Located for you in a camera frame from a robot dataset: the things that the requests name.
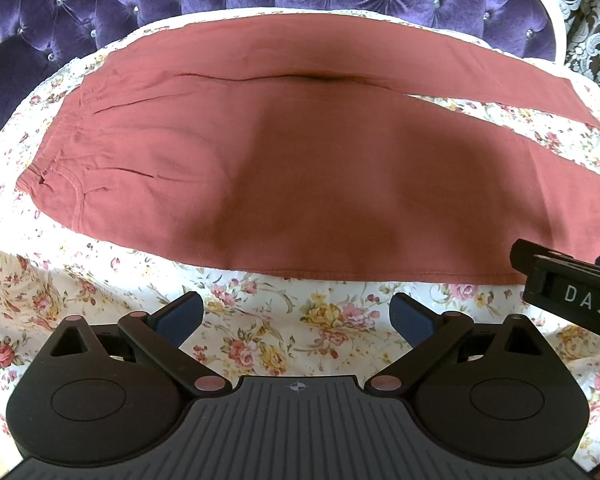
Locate rust red pants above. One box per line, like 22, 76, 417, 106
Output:
17, 14, 600, 285

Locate floral quilted bedspread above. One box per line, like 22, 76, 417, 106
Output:
0, 9, 600, 471

